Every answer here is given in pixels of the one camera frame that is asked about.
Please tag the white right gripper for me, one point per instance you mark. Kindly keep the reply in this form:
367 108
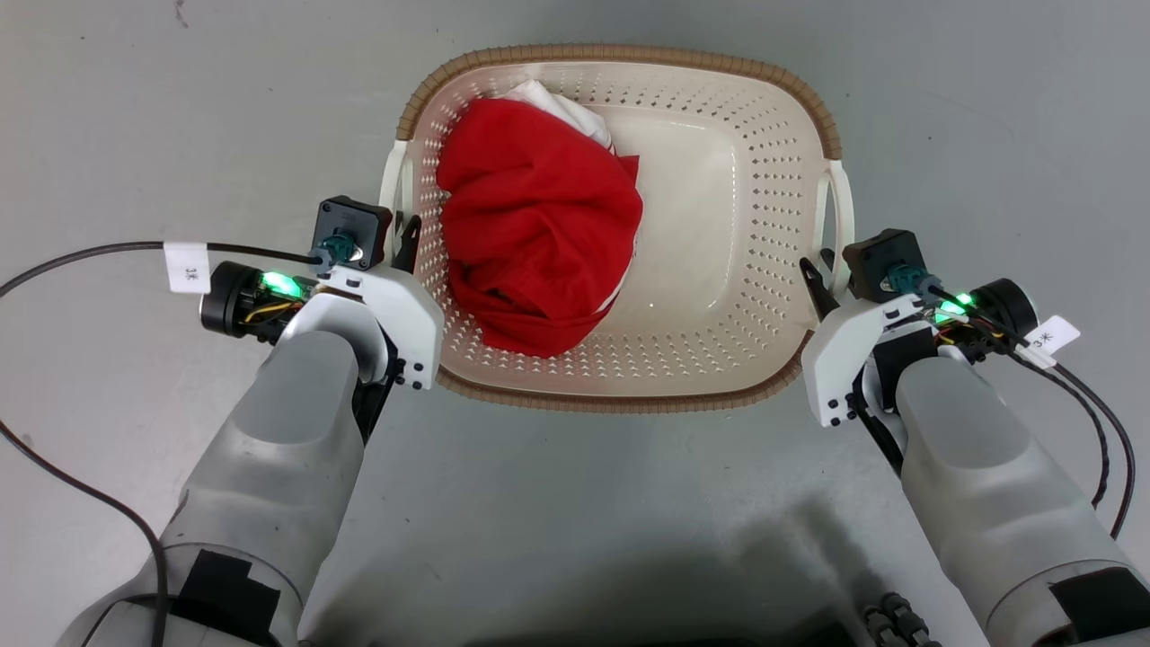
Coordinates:
831 359

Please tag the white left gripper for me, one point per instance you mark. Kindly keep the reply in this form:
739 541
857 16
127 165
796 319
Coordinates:
409 314

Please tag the cream perforated plastic laundry basket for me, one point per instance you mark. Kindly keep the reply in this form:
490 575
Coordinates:
719 225

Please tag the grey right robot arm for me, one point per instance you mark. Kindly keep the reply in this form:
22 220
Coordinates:
988 467

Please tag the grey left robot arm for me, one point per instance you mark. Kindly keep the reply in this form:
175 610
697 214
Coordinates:
287 449

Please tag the red crumpled garment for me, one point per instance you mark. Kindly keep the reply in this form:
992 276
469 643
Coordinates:
539 216

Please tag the white crumpled garment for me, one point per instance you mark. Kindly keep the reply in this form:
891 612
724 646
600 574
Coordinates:
575 115

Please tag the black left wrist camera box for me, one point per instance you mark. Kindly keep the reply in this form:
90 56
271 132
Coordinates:
346 223

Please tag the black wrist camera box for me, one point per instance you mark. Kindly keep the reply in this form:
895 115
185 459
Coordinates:
885 253
346 223

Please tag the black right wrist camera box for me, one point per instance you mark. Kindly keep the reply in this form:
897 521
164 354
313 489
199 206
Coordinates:
885 253

